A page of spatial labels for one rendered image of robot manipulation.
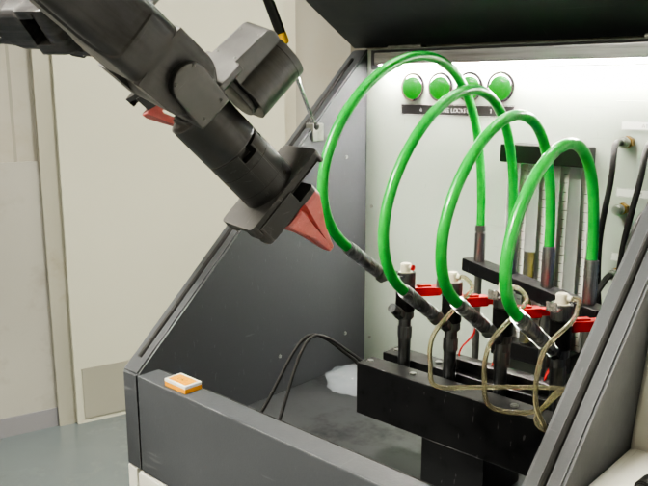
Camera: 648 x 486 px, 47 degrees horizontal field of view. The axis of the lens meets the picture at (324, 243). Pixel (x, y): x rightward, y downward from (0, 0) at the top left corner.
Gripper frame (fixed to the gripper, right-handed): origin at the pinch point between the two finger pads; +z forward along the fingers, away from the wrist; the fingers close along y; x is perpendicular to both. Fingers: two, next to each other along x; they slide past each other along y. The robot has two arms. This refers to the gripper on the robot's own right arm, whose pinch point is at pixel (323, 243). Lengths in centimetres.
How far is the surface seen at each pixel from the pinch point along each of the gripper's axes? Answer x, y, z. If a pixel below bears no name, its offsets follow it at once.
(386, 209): 6.4, 10.2, 8.2
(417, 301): 7.5, 5.6, 21.4
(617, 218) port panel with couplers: 7, 38, 43
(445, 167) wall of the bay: 38, 37, 34
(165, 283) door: 237, 2, 98
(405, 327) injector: 17.6, 4.9, 31.2
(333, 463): 3.0, -17.0, 21.5
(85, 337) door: 237, -35, 86
